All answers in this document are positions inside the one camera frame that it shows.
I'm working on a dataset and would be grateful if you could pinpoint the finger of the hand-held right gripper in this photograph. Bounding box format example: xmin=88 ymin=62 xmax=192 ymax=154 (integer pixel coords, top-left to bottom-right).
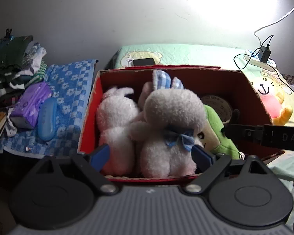
xmin=222 ymin=124 xmax=265 ymax=144

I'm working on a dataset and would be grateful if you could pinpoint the blue checkered towel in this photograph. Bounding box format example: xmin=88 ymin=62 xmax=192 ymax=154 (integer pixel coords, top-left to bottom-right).
xmin=0 ymin=59 xmax=98 ymax=158

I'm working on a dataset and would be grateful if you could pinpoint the pink plush teddy bear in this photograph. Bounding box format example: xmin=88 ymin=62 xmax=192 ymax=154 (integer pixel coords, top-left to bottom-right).
xmin=96 ymin=81 xmax=152 ymax=175

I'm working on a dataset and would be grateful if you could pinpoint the green plush toy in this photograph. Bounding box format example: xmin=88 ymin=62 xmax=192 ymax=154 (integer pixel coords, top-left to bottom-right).
xmin=197 ymin=104 xmax=240 ymax=160

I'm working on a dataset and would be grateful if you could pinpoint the black cable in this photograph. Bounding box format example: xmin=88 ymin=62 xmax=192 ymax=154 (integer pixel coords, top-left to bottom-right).
xmin=233 ymin=35 xmax=294 ymax=93

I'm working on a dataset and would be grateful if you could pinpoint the purple tissue pack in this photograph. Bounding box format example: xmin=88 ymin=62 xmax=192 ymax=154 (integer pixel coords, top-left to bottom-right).
xmin=10 ymin=82 xmax=53 ymax=130

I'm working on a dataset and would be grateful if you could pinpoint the white plush rabbit blue bow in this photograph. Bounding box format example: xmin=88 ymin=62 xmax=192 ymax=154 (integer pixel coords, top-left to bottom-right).
xmin=130 ymin=70 xmax=207 ymax=179

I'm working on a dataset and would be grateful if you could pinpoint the pile of clothes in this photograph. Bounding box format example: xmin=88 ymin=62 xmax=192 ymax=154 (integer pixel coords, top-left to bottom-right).
xmin=0 ymin=29 xmax=48 ymax=107

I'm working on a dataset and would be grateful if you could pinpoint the red cardboard box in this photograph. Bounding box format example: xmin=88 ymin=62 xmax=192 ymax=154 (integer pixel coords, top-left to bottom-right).
xmin=77 ymin=65 xmax=285 ymax=183

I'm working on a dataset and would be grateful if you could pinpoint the white cable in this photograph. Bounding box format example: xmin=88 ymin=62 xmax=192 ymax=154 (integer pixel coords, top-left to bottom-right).
xmin=254 ymin=0 xmax=294 ymax=38

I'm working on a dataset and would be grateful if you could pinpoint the white power strip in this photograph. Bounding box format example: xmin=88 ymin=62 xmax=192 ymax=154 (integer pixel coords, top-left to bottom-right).
xmin=244 ymin=50 xmax=278 ymax=69

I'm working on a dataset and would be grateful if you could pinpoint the black phone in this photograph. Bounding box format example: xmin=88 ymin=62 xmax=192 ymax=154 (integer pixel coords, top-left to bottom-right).
xmin=133 ymin=58 xmax=155 ymax=67

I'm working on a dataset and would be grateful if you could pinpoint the roll of tape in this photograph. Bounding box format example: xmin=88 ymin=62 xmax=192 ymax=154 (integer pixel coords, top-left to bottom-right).
xmin=200 ymin=95 xmax=234 ymax=125

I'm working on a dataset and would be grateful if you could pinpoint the yellow and pink plush toy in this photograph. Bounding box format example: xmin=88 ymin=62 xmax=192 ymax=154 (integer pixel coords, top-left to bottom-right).
xmin=250 ymin=75 xmax=294 ymax=126

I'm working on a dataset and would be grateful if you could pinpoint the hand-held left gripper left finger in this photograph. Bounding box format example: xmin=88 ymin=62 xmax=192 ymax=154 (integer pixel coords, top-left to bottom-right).
xmin=35 ymin=144 xmax=120 ymax=196

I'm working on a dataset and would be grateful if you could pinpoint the black charger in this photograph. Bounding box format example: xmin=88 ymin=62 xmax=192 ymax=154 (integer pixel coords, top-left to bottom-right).
xmin=260 ymin=44 xmax=272 ymax=63

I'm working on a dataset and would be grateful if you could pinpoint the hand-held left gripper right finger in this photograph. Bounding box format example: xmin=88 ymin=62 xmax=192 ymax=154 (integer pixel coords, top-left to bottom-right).
xmin=183 ymin=144 xmax=270 ymax=197

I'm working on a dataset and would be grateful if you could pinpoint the blue oval case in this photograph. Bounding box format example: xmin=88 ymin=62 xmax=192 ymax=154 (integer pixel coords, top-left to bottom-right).
xmin=37 ymin=97 xmax=58 ymax=141

